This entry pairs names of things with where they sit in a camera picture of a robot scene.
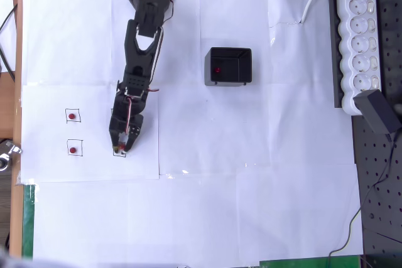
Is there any black plastic bin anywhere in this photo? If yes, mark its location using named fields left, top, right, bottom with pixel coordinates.
left=204, top=46, right=254, bottom=87

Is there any paper sheet with drawn squares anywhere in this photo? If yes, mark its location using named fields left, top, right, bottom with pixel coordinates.
left=20, top=85, right=161, bottom=183

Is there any metal clamp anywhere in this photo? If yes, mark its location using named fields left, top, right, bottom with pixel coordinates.
left=0, top=138, right=23, bottom=172

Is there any green cutting mat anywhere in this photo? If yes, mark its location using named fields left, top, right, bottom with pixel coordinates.
left=18, top=0, right=362, bottom=268

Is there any white power strip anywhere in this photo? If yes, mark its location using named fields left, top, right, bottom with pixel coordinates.
left=340, top=0, right=382, bottom=116

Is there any black power adapter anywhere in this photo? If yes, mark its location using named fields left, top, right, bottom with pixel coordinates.
left=353, top=89, right=402, bottom=136

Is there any black pegboard panel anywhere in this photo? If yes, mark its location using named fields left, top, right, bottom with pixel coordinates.
left=350, top=0, right=402, bottom=257

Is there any black rail bar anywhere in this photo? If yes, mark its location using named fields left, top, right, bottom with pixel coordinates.
left=328, top=0, right=344, bottom=109

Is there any thin black cable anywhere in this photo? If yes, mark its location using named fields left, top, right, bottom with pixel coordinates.
left=328, top=132, right=400, bottom=268

